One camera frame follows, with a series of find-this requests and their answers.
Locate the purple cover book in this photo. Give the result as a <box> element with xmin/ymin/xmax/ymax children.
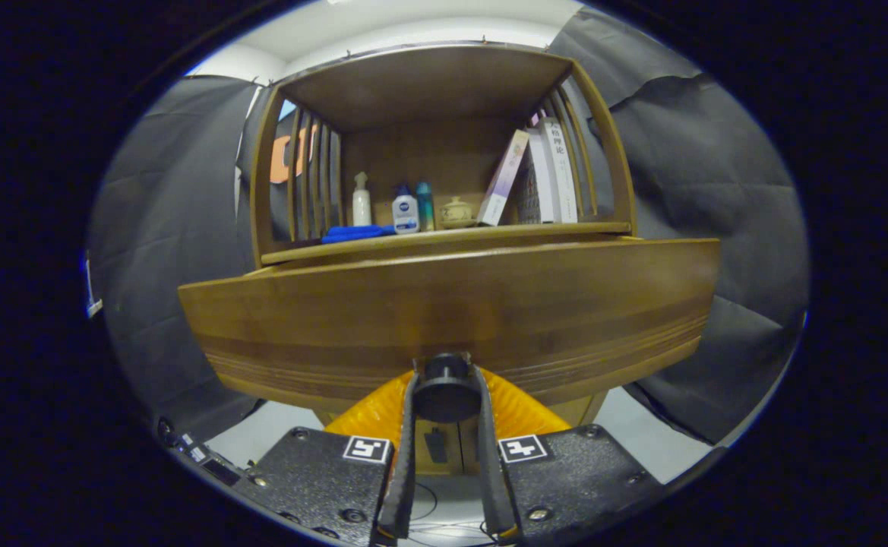
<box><xmin>476</xmin><ymin>129</ymin><xmax>530</xmax><ymax>226</ymax></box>

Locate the teal slim bottle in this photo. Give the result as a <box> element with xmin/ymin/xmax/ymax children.
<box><xmin>416</xmin><ymin>182</ymin><xmax>436</xmax><ymax>232</ymax></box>

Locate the wooden cabinet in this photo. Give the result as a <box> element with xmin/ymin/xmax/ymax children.
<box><xmin>250</xmin><ymin>44</ymin><xmax>638</xmax><ymax>476</ymax></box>

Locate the blue folded cloth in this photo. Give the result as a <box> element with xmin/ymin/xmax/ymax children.
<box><xmin>321</xmin><ymin>224</ymin><xmax>397</xmax><ymax>245</ymax></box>

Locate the patterned cover book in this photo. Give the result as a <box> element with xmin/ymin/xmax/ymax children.
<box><xmin>520</xmin><ymin>129</ymin><xmax>558</xmax><ymax>224</ymax></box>

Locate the wooden drawer with black knob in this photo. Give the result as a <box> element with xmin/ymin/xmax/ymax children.
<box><xmin>178</xmin><ymin>237</ymin><xmax>720</xmax><ymax>424</ymax></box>

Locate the white spine book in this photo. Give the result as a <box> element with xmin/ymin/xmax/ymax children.
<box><xmin>539</xmin><ymin>118</ymin><xmax>579</xmax><ymax>223</ymax></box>

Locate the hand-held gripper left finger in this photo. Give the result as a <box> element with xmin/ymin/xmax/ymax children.
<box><xmin>235</xmin><ymin>370</ymin><xmax>419</xmax><ymax>545</ymax></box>

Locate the wooden countertop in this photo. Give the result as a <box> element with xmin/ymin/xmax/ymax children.
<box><xmin>261</xmin><ymin>222</ymin><xmax>633</xmax><ymax>265</ymax></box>

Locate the wooden cabinet door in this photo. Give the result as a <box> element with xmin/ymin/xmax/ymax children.
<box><xmin>459</xmin><ymin>416</ymin><xmax>484</xmax><ymax>473</ymax></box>
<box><xmin>416</xmin><ymin>420</ymin><xmax>461</xmax><ymax>476</ymax></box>

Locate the white lotion bottle blue cap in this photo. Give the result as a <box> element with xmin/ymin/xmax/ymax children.
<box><xmin>391</xmin><ymin>184</ymin><xmax>421</xmax><ymax>234</ymax></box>

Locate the white pump bottle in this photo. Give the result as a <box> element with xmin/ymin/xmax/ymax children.
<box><xmin>352</xmin><ymin>172</ymin><xmax>373</xmax><ymax>226</ymax></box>

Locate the beige lidded teacup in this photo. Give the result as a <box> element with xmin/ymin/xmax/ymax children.
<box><xmin>441</xmin><ymin>197</ymin><xmax>475</xmax><ymax>229</ymax></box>

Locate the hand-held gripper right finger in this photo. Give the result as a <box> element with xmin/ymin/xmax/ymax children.
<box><xmin>474</xmin><ymin>365</ymin><xmax>661</xmax><ymax>545</ymax></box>

